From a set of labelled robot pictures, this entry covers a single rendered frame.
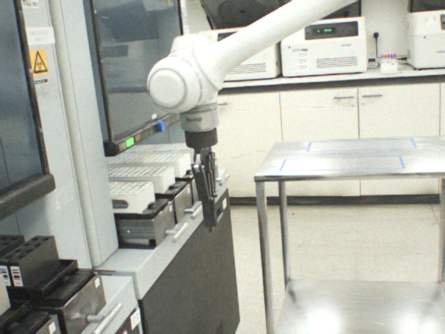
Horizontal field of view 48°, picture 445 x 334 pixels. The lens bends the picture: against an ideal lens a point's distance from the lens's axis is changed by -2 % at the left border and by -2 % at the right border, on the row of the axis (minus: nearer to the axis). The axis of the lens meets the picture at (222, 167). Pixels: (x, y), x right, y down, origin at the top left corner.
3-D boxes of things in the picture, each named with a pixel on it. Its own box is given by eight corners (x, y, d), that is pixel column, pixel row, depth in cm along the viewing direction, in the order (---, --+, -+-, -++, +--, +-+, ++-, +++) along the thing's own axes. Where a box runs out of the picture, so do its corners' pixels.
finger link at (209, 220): (213, 198, 120) (213, 199, 120) (217, 225, 122) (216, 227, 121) (201, 198, 121) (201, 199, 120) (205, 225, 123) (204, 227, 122)
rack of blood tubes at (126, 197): (35, 218, 128) (30, 195, 127) (56, 204, 138) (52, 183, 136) (141, 218, 121) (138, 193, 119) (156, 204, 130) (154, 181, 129)
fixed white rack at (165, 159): (92, 183, 157) (89, 163, 155) (106, 174, 166) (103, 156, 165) (182, 181, 149) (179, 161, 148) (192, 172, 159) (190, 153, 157)
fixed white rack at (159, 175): (67, 199, 143) (63, 177, 141) (84, 188, 152) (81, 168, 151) (164, 197, 135) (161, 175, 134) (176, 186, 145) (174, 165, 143)
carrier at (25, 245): (42, 264, 95) (36, 234, 94) (51, 264, 94) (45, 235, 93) (3, 293, 84) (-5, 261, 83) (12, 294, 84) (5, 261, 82)
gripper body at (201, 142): (190, 126, 122) (195, 163, 124) (179, 133, 114) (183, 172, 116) (220, 124, 120) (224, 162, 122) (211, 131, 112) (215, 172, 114)
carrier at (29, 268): (51, 264, 95) (46, 235, 93) (61, 265, 94) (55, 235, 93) (14, 294, 84) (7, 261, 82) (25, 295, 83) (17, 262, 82)
